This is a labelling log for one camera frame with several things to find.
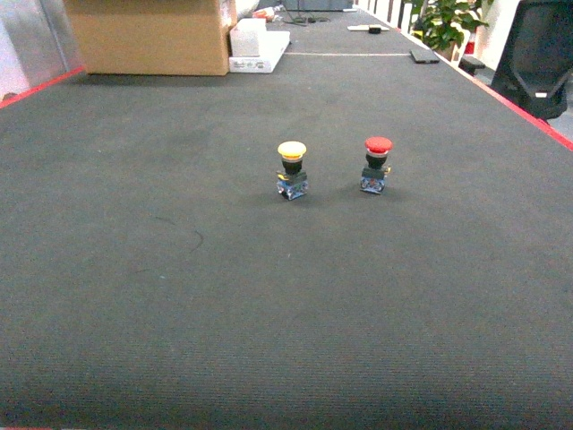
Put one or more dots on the yellow mushroom push button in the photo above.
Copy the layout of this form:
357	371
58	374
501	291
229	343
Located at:
292	181

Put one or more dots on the red mushroom push button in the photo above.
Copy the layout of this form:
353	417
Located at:
375	172

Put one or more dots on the white flat carton box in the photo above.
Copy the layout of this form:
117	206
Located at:
272	51

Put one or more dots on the small white box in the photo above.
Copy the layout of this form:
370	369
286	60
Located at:
246	37

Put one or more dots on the large cardboard box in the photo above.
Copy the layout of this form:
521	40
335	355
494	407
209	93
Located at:
188	38

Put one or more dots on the black flat device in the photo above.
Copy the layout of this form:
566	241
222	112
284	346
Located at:
422	56

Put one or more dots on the green potted plant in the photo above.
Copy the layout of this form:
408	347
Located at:
446	26

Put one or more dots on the black office chair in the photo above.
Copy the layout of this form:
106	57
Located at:
535	61

